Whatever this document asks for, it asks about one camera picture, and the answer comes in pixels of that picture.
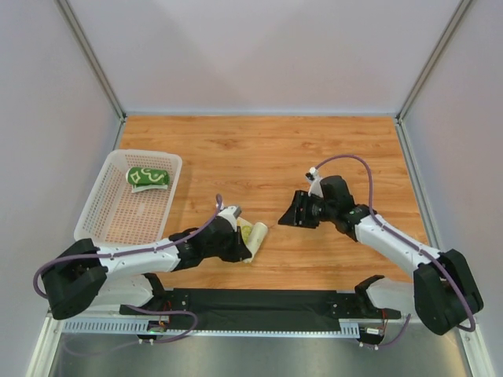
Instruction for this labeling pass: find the yellow green towel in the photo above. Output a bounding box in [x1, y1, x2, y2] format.
[237, 218, 269, 263]

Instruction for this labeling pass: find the green frog pattern towel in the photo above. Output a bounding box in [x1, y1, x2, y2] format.
[126, 167, 170, 193]

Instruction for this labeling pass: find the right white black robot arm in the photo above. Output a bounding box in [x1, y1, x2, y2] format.
[278, 176, 484, 335]

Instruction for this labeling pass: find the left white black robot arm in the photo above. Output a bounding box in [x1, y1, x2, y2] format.
[39, 215, 259, 320]

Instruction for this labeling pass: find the white plastic basket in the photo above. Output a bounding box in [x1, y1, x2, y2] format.
[74, 149, 182, 247]

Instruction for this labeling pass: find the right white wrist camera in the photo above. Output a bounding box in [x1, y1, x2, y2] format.
[306, 167, 323, 198]

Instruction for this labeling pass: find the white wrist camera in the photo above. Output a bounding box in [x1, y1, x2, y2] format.
[218, 205, 242, 231]
[306, 167, 323, 198]

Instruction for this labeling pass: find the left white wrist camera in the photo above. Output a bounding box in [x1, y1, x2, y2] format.
[218, 205, 242, 231]

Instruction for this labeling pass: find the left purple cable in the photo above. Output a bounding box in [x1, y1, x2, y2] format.
[32, 193, 226, 357]

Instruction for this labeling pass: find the slotted grey cable duct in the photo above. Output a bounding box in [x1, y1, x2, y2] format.
[61, 318, 360, 339]

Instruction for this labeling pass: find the aluminium front rail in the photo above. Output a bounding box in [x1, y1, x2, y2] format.
[46, 285, 479, 320]

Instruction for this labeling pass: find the right aluminium frame post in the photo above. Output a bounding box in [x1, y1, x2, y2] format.
[395, 0, 475, 123]

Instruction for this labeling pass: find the aluminium frame post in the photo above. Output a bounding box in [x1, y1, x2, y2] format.
[54, 0, 127, 120]
[395, 0, 475, 123]

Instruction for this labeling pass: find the left aluminium frame post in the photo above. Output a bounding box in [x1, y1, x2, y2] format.
[54, 0, 127, 120]

